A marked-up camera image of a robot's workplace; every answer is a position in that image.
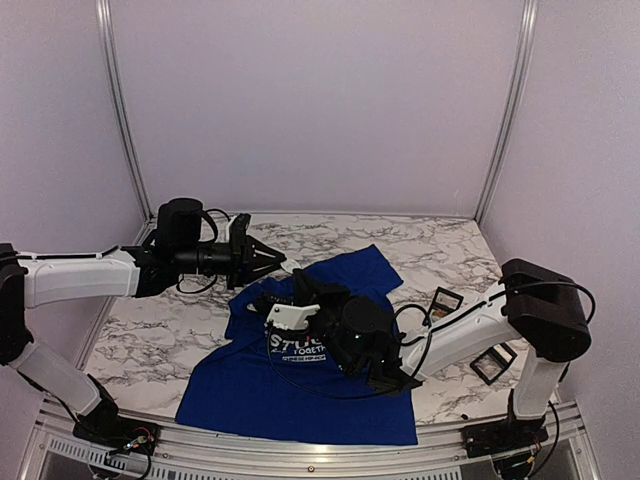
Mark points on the blue panda print t-shirt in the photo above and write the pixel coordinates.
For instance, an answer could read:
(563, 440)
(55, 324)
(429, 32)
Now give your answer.
(279, 385)

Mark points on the green round brooch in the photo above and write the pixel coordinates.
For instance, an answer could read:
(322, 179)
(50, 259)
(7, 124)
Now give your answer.
(437, 314)

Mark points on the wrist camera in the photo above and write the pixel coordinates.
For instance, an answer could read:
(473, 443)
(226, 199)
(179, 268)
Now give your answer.
(237, 229)
(290, 317)

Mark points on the black display box left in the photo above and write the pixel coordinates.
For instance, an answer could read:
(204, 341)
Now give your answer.
(446, 300)

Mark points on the black display box right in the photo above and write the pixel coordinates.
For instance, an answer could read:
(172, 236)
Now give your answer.
(489, 366)

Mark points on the left aluminium corner post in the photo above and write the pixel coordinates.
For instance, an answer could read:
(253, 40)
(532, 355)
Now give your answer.
(108, 41)

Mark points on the blue round brooch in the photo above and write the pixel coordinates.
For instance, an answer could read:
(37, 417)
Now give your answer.
(289, 265)

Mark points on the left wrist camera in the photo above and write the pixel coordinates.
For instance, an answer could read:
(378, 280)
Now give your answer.
(237, 229)

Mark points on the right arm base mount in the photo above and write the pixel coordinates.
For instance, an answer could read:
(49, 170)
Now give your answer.
(501, 436)

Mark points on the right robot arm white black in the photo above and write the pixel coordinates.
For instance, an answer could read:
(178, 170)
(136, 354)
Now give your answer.
(550, 312)

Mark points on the black display box middle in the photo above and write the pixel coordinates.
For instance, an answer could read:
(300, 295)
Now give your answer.
(504, 350)

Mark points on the aluminium corner post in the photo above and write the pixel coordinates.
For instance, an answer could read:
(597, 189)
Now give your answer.
(515, 92)
(108, 41)

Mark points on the black display box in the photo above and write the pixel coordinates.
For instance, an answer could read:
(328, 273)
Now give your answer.
(489, 366)
(504, 350)
(446, 300)

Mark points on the right aluminium corner post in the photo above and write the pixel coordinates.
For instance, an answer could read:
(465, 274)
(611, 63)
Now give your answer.
(515, 92)

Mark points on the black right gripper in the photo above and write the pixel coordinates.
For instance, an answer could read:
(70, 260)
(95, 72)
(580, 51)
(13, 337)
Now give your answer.
(307, 291)

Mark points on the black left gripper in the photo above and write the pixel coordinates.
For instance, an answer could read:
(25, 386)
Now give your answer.
(244, 260)

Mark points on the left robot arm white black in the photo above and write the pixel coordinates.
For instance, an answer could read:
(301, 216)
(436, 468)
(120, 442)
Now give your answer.
(170, 251)

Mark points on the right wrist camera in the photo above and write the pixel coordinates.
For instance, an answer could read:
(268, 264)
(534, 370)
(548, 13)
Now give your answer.
(290, 317)

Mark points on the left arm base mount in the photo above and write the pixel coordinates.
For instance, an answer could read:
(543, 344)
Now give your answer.
(117, 432)

